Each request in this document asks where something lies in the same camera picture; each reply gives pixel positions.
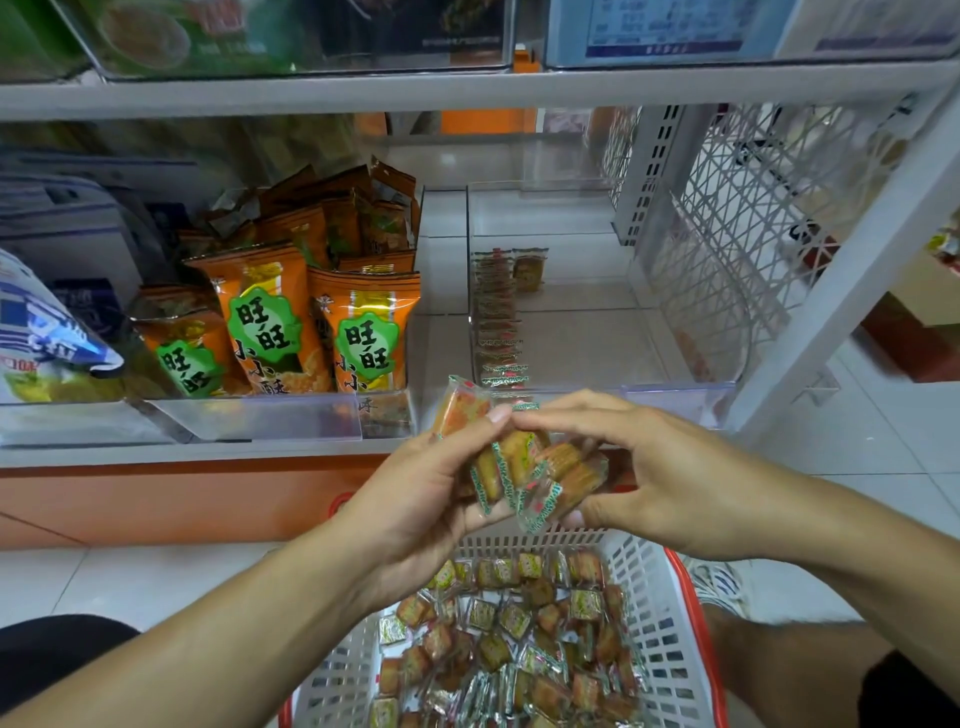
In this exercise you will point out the person's right hand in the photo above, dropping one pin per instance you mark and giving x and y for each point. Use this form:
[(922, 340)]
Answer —
[(675, 480)]

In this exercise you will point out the person's left hand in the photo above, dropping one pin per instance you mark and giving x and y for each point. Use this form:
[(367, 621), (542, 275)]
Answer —
[(413, 510)]

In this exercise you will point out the bundle of snack packets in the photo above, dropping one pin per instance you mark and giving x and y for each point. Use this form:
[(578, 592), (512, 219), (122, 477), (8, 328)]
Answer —
[(533, 465)]

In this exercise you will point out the white basket with red rim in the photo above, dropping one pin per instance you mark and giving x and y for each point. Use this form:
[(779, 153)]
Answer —
[(683, 630)]

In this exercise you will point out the pile of small snack packets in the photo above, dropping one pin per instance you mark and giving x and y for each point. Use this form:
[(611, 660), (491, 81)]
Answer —
[(510, 645)]

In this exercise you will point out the row of small snack packets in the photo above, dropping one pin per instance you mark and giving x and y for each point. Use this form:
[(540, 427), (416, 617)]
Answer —
[(495, 323)]

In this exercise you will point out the white metal shelf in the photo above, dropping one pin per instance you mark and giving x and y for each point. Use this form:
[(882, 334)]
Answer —
[(450, 93)]

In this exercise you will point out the person's right forearm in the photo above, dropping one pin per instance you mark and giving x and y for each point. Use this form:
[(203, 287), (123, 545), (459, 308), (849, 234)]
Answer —
[(870, 563)]

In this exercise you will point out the person's left forearm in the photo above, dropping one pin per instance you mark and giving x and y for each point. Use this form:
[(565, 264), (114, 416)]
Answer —
[(180, 645)]

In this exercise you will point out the person's right shoe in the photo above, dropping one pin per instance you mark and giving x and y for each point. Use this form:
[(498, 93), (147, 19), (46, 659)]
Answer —
[(720, 585)]

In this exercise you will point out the clear plastic shelf front guard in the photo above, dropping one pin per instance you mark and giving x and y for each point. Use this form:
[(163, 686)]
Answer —
[(255, 417)]

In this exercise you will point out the person's right leg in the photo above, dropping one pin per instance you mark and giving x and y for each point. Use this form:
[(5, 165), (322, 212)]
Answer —
[(795, 668)]

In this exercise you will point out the orange shelf base panel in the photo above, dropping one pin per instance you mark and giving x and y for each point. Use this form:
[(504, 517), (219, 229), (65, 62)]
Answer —
[(150, 503)]

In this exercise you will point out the person's black shorts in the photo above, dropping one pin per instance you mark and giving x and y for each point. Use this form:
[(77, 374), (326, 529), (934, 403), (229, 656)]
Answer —
[(60, 660)]

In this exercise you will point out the group of orange snack bags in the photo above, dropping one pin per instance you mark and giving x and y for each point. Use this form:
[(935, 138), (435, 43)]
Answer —
[(263, 323)]

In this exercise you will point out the white perforated side panel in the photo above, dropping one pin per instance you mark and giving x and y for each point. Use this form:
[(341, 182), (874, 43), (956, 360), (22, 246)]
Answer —
[(750, 225)]

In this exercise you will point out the brown cardboard box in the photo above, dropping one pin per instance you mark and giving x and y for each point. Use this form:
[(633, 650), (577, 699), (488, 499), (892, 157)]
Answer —
[(915, 323)]

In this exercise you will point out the blue white snack bag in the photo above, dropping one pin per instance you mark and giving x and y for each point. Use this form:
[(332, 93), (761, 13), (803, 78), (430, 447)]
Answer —
[(45, 338)]

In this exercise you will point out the blue product box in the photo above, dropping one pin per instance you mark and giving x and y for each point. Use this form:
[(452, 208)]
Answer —
[(668, 30)]

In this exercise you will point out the black product box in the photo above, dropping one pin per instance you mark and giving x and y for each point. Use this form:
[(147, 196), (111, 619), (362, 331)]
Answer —
[(405, 33)]

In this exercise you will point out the green white product box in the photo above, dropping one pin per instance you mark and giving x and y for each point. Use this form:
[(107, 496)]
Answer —
[(180, 38)]

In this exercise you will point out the dark green product bag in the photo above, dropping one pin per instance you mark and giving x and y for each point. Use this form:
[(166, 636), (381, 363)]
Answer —
[(30, 38)]

